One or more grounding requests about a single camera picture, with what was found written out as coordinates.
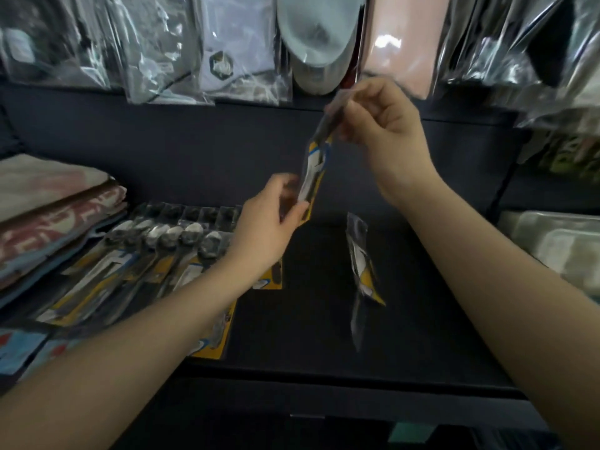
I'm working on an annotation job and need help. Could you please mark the silvery crinkled plastic bag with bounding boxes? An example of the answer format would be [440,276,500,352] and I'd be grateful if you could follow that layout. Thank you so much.
[508,0,600,136]

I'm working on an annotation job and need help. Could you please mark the black garment in plastic bag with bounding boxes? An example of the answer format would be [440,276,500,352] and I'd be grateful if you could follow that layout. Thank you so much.
[433,0,577,96]

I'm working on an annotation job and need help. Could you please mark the teal shelf label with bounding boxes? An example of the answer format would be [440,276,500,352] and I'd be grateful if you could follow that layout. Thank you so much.
[387,422,437,444]

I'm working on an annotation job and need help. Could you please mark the person's right hand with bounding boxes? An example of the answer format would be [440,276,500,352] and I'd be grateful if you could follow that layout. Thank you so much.
[325,77,444,208]

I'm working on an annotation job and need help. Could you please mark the light blue printed packet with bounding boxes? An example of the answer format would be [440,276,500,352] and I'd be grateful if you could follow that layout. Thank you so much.
[0,329,48,376]
[19,338,80,382]

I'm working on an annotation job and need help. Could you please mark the grey garment in plastic bag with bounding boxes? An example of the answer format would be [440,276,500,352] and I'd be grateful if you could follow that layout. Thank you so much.
[105,0,215,106]

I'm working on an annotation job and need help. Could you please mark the green patterned packaged item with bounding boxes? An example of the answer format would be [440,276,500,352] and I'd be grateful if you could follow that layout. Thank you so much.
[518,131,600,184]

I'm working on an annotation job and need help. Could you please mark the person's left hand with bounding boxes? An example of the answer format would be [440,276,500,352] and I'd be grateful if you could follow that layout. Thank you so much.
[224,172,310,285]

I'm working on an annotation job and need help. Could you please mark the row of packaged metal spoons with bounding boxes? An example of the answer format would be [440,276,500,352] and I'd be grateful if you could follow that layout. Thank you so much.
[33,201,285,361]

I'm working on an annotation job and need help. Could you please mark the dark garment in plastic bag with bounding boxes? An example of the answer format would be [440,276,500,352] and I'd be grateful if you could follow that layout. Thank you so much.
[0,0,123,91]

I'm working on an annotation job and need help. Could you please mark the cream pink folded towel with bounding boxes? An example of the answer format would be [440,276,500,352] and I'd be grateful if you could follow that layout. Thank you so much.
[0,153,115,224]

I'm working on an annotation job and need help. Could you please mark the person's right forearm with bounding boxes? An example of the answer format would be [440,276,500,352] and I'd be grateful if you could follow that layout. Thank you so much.
[397,175,600,450]

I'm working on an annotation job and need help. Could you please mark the single yellow carded spoon packet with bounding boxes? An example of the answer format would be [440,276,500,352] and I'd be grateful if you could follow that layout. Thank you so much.
[295,89,358,226]

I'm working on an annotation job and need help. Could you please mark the grey cap in plastic bag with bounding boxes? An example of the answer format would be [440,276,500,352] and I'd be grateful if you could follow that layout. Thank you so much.
[276,0,367,96]

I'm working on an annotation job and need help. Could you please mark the person's left forearm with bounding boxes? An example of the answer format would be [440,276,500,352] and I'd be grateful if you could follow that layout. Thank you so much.
[0,256,270,450]

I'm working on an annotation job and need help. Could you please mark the pink garment in plastic bag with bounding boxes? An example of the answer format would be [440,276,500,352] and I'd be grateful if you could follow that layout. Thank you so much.
[361,0,452,100]

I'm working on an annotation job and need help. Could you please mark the upright yellow carded spoon packet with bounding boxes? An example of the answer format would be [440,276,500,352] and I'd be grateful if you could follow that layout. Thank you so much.
[345,212,386,353]

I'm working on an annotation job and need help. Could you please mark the white badged garment in bag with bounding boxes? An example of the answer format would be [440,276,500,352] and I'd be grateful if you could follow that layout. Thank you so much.
[196,0,292,106]

